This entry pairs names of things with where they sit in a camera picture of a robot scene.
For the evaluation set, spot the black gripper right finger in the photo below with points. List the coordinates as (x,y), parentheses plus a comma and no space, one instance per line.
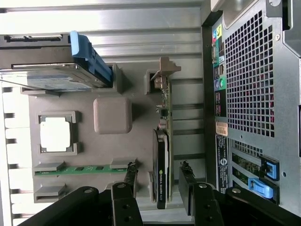
(204,207)

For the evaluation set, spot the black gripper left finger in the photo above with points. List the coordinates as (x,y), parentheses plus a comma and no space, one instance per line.
(127,207)

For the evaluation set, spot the green RAM stick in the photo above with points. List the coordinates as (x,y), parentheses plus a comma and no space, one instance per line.
(89,169)

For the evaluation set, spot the blue card latch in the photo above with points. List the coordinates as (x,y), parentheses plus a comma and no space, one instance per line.
(272,168)
(261,188)

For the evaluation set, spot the grey plastic parts rack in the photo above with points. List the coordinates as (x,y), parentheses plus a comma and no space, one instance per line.
(141,141)

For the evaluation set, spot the silver CPU chip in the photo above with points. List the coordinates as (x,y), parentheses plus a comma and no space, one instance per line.
(55,134)

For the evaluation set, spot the black open PC case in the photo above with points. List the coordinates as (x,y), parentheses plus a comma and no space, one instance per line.
(249,82)

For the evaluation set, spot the hard disk with blue bracket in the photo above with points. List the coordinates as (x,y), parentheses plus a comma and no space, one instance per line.
(47,77)

